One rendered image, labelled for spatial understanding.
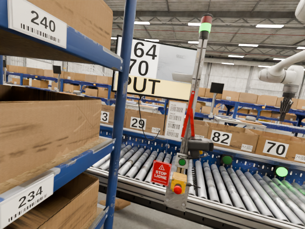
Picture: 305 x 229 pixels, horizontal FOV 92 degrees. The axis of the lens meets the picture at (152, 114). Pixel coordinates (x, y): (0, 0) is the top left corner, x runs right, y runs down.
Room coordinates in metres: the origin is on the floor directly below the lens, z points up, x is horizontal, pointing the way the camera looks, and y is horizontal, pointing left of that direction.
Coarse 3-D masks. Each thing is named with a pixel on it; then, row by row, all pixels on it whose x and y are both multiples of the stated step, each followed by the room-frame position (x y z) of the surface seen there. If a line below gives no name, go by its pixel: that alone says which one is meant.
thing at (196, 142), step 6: (192, 138) 0.69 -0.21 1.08; (198, 138) 0.69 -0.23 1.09; (204, 138) 0.70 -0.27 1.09; (192, 144) 0.66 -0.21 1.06; (198, 144) 0.66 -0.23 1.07; (204, 144) 0.65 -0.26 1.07; (210, 144) 0.65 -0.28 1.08; (192, 150) 0.68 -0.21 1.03; (198, 150) 0.67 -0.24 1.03; (204, 150) 0.66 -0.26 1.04; (210, 150) 0.65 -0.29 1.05; (192, 156) 0.68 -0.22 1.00; (198, 156) 0.67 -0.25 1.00
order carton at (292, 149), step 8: (264, 136) 1.18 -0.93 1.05; (272, 136) 1.41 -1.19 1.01; (280, 136) 1.39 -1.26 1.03; (288, 136) 1.38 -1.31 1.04; (256, 144) 1.19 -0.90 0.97; (264, 144) 1.17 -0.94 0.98; (296, 144) 1.12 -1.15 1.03; (304, 144) 1.11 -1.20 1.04; (256, 152) 1.18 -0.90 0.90; (288, 152) 1.13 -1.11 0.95; (296, 152) 1.12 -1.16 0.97; (304, 152) 1.11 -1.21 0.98; (288, 160) 1.13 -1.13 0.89; (296, 160) 1.12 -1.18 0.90
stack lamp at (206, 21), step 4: (204, 16) 0.73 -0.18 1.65; (208, 16) 0.73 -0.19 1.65; (204, 20) 0.73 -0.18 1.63; (208, 20) 0.73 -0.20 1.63; (200, 24) 0.75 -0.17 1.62; (204, 24) 0.73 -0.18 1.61; (208, 24) 0.73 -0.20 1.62; (200, 28) 0.74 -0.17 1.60; (204, 28) 0.73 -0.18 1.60; (208, 28) 0.73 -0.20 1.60
